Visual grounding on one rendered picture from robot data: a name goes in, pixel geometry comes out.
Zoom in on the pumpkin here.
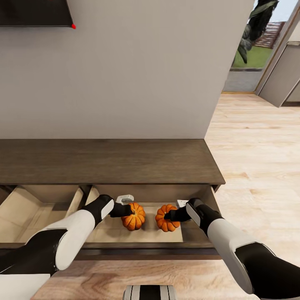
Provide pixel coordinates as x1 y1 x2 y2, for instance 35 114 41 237
121 203 145 231
155 204 180 232

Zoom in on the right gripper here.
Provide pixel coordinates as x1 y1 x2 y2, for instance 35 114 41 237
164 208 190 222

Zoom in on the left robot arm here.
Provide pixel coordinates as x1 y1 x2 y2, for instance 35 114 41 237
0 195 134 300

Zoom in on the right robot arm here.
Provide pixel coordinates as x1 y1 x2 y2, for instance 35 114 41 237
164 199 300 300

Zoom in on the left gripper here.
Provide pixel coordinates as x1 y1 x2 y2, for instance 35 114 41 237
110 203 131 217

